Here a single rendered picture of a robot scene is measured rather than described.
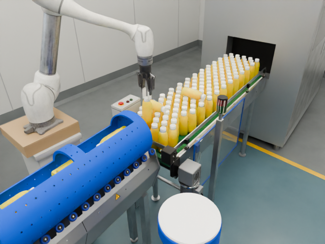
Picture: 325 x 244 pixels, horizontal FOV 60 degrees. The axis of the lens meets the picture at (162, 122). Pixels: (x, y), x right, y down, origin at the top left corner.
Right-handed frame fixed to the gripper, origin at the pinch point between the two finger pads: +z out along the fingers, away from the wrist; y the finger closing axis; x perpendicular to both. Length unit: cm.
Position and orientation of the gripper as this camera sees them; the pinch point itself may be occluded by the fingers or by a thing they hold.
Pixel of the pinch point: (146, 94)
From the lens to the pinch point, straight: 179.5
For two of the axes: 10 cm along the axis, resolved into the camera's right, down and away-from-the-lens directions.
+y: 8.0, 3.2, -5.1
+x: 6.0, -4.5, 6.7
